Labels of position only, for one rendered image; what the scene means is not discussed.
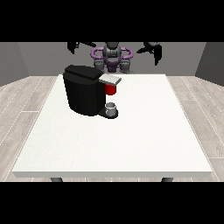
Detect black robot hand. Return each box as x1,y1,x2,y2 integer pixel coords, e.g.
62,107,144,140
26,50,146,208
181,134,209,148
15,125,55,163
66,42,97,55
136,42,164,67

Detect black coffee machine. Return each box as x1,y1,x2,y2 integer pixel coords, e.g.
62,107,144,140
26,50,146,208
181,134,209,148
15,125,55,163
62,64,119,120

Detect pale grey machine lid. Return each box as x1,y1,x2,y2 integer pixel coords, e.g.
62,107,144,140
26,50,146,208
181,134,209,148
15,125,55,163
98,73,123,87

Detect red pod holder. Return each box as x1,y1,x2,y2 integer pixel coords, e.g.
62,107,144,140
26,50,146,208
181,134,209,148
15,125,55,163
104,83,117,96

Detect grey robot trunk purple rings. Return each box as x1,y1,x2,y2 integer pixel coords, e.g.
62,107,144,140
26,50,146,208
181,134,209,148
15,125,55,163
90,42,135,74

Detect small grey cup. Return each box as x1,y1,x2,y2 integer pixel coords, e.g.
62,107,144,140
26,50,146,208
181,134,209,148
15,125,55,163
105,101,118,116

